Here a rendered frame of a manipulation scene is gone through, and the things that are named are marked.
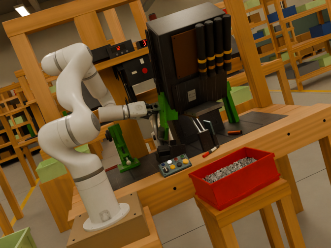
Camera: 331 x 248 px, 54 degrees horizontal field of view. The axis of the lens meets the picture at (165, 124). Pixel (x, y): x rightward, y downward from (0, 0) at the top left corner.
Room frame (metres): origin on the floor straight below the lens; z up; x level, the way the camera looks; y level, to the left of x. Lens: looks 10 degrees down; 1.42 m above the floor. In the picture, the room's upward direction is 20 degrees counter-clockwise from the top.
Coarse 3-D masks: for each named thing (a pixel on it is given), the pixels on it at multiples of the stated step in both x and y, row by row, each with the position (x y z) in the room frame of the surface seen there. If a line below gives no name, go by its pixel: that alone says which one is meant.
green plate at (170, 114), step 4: (160, 92) 1.79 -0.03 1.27; (160, 96) 1.79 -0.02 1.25; (164, 96) 1.74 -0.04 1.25; (160, 100) 1.80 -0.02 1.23; (164, 100) 1.74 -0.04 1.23; (160, 104) 1.81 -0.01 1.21; (164, 104) 1.74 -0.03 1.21; (160, 108) 1.81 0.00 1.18; (164, 108) 1.74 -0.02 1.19; (168, 108) 1.76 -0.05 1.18; (160, 112) 1.82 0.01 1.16; (164, 112) 1.74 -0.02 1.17; (168, 112) 1.76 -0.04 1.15; (172, 112) 1.76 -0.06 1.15; (176, 112) 1.76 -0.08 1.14; (160, 116) 1.83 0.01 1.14; (164, 116) 1.74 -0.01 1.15; (168, 116) 1.75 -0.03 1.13; (172, 116) 1.76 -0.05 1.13; (176, 116) 1.76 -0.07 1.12; (160, 120) 1.84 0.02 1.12; (164, 120) 1.74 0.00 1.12; (168, 120) 1.75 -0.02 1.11
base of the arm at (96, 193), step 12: (84, 180) 1.14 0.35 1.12; (96, 180) 1.15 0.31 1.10; (108, 180) 1.20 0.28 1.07; (84, 192) 1.14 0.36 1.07; (96, 192) 1.14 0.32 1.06; (108, 192) 1.16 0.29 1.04; (84, 204) 1.16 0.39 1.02; (96, 204) 1.13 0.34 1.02; (108, 204) 1.15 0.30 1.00; (120, 204) 1.26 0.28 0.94; (96, 216) 1.14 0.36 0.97; (108, 216) 1.12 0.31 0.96; (120, 216) 1.13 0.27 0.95; (84, 228) 1.14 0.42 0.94; (96, 228) 1.10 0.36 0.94
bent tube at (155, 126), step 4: (152, 104) 1.83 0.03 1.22; (156, 104) 1.84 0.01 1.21; (156, 108) 1.81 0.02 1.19; (152, 116) 1.87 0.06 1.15; (156, 116) 1.86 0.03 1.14; (152, 120) 1.88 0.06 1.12; (156, 120) 1.88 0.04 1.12; (156, 124) 1.87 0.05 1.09; (156, 128) 1.86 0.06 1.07; (156, 132) 1.84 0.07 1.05; (156, 136) 1.83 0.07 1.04; (160, 140) 1.80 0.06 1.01; (160, 144) 1.77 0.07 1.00
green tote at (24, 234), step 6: (24, 228) 1.32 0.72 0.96; (12, 234) 1.31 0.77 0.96; (18, 234) 1.31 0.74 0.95; (24, 234) 1.25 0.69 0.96; (30, 234) 1.31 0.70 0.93; (0, 240) 1.30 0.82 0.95; (6, 240) 1.30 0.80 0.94; (12, 240) 1.30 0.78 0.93; (18, 240) 1.31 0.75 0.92; (24, 240) 1.23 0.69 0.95; (30, 240) 1.29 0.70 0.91; (0, 246) 1.30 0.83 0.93; (6, 246) 1.30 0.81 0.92; (12, 246) 1.30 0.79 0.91; (18, 246) 1.16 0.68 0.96; (24, 246) 1.21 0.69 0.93; (30, 246) 1.26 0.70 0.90
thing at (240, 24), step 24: (240, 0) 2.27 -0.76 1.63; (96, 24) 2.08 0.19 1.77; (240, 24) 2.26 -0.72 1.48; (24, 48) 1.99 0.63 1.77; (240, 48) 2.31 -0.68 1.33; (24, 72) 1.98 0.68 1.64; (48, 96) 1.99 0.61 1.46; (120, 96) 2.08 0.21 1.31; (264, 96) 2.27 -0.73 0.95; (48, 120) 1.98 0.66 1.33; (120, 120) 2.06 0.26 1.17; (144, 144) 2.08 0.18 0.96
